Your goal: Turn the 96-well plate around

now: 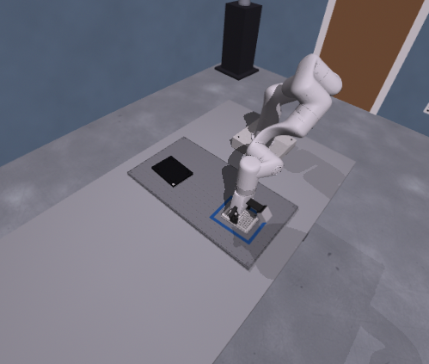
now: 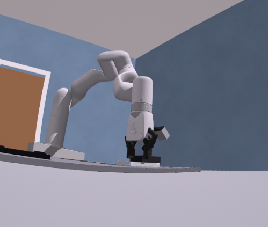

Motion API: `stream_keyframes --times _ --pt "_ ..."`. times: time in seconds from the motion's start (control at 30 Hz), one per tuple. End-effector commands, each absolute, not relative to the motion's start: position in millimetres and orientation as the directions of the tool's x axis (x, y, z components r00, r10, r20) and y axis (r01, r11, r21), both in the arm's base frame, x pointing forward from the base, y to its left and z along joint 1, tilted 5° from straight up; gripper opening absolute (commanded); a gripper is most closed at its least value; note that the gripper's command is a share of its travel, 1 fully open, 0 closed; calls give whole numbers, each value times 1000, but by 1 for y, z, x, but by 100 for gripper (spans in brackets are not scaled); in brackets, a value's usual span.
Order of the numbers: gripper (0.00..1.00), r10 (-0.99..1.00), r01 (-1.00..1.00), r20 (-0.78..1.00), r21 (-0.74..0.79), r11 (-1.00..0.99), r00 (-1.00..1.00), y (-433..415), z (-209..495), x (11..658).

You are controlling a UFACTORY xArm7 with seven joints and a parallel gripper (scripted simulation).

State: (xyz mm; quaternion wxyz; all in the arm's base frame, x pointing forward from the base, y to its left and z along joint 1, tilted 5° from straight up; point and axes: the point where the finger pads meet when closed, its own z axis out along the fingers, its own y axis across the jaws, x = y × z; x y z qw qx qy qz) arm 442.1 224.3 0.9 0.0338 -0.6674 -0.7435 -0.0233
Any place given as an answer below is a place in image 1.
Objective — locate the blue tape outline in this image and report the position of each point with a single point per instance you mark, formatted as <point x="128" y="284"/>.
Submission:
<point x="227" y="228"/>

